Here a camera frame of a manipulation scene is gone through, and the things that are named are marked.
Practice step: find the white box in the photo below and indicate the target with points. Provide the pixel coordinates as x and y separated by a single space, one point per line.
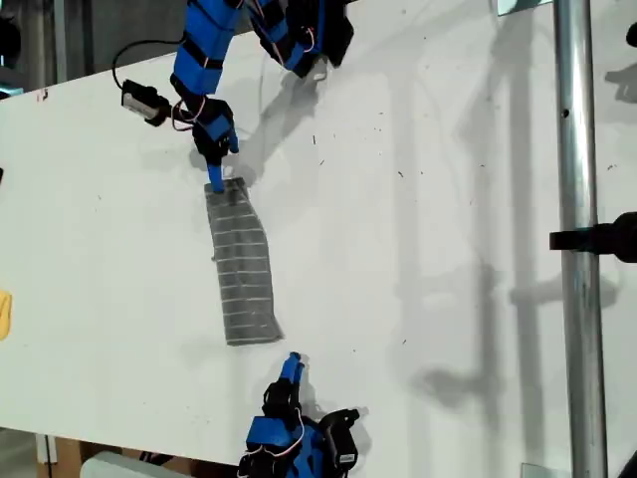
114 468

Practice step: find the yellow object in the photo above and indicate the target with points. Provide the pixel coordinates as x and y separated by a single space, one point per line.
5 316

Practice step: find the brown cardboard box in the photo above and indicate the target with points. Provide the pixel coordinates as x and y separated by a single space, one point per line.
67 460

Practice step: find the black object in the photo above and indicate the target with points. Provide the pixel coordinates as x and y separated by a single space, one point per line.
631 470

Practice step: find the steel post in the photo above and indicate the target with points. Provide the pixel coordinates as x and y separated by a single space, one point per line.
577 149

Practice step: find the white plastic clamp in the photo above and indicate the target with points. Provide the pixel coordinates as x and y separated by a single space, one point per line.
319 72

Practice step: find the grey striped towel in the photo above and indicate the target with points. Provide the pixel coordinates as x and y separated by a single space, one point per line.
244 269

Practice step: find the black post clamp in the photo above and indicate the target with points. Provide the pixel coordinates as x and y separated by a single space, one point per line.
617 236

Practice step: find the black camera box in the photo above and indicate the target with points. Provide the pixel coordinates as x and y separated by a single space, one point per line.
343 445
142 99

